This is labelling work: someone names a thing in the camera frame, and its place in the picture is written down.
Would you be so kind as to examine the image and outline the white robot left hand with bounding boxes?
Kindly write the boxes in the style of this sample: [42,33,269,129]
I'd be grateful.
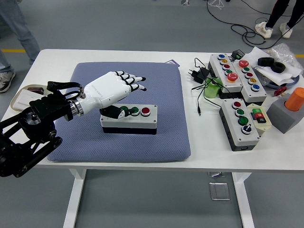
[79,70,147,119]

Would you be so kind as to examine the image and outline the grey four-button control box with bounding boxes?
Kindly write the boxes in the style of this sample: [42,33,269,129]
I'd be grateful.
[218,98,261,152]
[99,104,158,135]

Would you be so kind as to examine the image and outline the dark red small cylinder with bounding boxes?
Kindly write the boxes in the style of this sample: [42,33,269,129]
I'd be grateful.
[27,87,45,95]

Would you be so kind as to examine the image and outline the blue-grey textured mat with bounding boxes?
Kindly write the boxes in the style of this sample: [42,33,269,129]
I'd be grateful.
[47,62,192,163]

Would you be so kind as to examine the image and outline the white tray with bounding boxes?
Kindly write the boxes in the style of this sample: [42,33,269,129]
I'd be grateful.
[10,83,52,112]

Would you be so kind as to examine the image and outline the person in jeans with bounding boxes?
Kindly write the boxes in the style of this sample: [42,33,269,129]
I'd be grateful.
[0,0,40,93]

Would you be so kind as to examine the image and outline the green tape roll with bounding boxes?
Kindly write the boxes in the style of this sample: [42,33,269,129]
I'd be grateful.
[204,77,224,98]

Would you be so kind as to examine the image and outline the white table leg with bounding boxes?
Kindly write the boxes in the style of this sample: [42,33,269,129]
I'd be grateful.
[63,169,87,228]
[231,172,255,228]

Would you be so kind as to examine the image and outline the small black relay module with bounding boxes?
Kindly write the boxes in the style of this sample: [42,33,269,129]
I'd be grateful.
[230,49,247,60]

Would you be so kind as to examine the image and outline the white paper sheet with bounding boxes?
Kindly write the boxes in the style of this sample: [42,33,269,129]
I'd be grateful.
[244,46,304,85]

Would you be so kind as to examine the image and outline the metal floor socket plate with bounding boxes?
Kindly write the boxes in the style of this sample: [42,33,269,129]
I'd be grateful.
[209,181,231,201]

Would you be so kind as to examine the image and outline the grey block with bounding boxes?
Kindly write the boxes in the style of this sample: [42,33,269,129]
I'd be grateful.
[266,92,302,134]

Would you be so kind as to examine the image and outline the blue-rimmed round plate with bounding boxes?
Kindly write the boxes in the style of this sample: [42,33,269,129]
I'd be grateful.
[260,73,302,90]

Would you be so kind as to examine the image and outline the clear bubble wrap bag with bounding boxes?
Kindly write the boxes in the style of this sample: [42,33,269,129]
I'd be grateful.
[266,43,304,76]

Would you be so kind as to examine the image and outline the person with white shoes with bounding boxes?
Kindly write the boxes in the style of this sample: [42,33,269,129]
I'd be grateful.
[255,0,304,39]

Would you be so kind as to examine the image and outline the orange cylinder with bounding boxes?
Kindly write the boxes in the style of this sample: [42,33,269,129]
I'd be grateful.
[285,87,304,112]

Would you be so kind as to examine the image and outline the black power adapter with cord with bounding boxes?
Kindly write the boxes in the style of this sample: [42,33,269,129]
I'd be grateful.
[189,58,223,116]

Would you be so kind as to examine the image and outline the white floor cord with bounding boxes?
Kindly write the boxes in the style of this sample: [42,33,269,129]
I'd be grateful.
[209,0,224,11]

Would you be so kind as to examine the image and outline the black floor cable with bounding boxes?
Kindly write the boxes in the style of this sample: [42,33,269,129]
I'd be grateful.
[206,0,295,46]

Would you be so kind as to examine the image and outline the beige three-button switch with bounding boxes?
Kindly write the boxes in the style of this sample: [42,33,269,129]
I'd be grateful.
[246,104,273,137]

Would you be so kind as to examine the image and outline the black foam ring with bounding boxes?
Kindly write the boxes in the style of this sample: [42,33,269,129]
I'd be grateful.
[271,61,286,74]
[257,57,274,67]

